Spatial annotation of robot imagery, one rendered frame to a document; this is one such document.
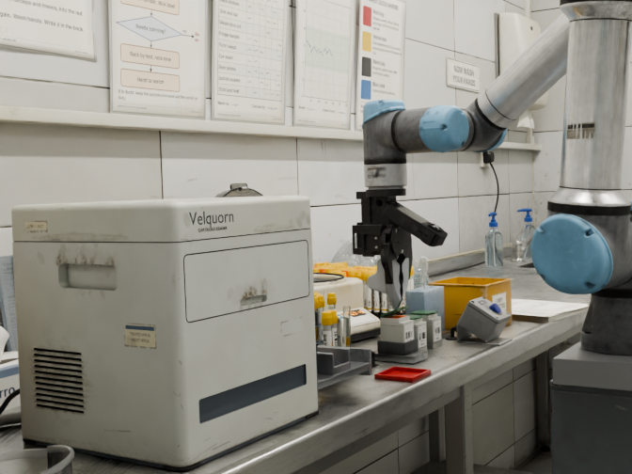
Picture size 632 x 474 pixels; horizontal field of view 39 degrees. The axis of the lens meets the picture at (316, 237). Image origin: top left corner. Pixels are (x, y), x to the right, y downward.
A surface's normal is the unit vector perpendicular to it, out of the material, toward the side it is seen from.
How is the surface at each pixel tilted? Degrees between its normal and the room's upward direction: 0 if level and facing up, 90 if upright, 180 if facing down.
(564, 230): 98
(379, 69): 92
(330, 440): 90
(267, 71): 94
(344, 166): 90
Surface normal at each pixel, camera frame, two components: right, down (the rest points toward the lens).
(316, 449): 0.84, 0.00
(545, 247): -0.70, 0.21
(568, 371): -0.54, 0.07
